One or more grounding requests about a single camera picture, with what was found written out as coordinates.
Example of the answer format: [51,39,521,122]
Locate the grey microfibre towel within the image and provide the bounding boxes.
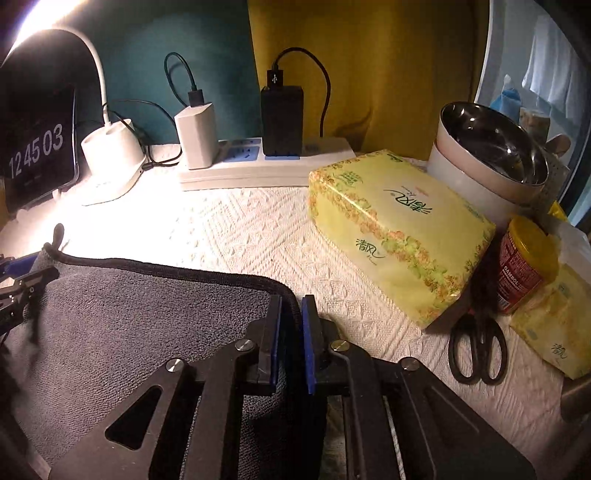
[7,245,298,467]

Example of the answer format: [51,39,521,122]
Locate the black scissors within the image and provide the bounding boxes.
[448,295,509,386]

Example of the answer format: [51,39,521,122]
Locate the white textured table cloth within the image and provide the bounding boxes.
[1,167,590,479]

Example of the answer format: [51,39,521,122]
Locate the tablet showing clock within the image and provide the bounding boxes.
[1,85,79,215]

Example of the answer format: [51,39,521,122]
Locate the white desk lamp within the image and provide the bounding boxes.
[11,1,146,206]

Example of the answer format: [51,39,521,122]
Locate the small yellow tissue pack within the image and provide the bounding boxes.
[510,265,591,380]

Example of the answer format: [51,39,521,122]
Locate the red jar yellow lid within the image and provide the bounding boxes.
[497,215,559,314]

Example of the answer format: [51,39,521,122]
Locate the white bowl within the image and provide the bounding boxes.
[427,142,534,231]

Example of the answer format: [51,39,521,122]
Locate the white USB charger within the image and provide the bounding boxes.
[174,103,219,170]

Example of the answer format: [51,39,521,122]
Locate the white power strip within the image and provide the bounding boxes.
[179,137,355,191]

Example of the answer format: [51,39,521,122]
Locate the black power adapter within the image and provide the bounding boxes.
[260,86,304,157]

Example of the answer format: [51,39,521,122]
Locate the black cable on white charger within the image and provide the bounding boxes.
[163,51,205,108]

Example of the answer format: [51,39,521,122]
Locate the black cable on black adapter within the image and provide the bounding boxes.
[266,46,333,139]

